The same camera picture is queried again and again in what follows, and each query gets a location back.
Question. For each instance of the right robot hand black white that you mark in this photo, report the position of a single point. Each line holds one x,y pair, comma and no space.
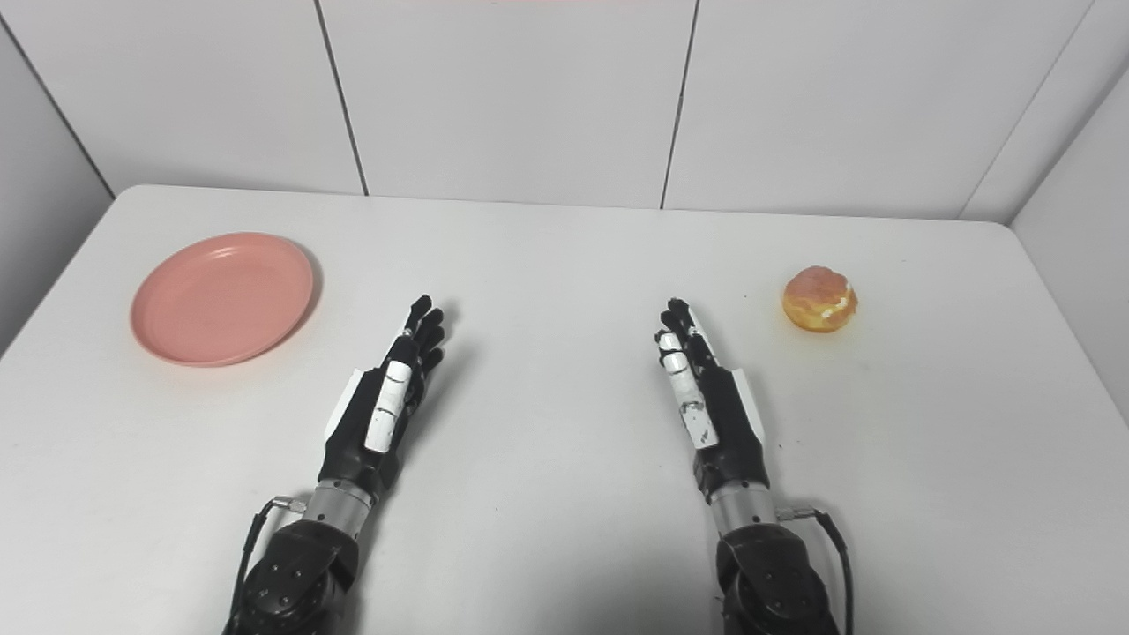
719,414

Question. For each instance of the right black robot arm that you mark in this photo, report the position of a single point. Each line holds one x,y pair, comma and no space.
767,573

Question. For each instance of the pink round plate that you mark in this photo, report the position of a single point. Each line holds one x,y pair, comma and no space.
222,298

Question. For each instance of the cream puff pastry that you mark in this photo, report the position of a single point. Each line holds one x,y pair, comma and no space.
819,299

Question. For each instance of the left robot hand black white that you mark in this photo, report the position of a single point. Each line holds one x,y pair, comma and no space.
366,414

